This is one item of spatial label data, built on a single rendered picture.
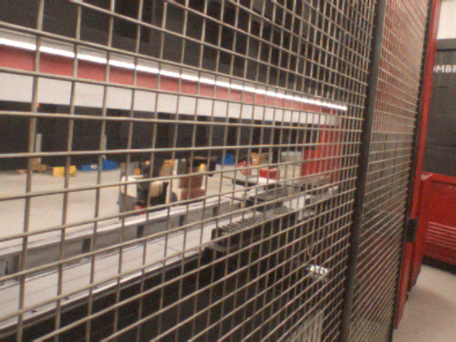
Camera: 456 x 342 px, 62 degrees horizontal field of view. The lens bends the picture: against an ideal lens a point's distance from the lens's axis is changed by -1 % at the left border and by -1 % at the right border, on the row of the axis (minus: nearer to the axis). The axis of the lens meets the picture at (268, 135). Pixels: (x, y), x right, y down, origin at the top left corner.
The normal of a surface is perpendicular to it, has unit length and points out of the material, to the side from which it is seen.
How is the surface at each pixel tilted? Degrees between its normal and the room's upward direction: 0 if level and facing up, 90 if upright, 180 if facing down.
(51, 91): 90
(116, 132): 90
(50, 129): 90
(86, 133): 90
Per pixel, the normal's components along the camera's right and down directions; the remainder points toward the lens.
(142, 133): 0.86, 0.11
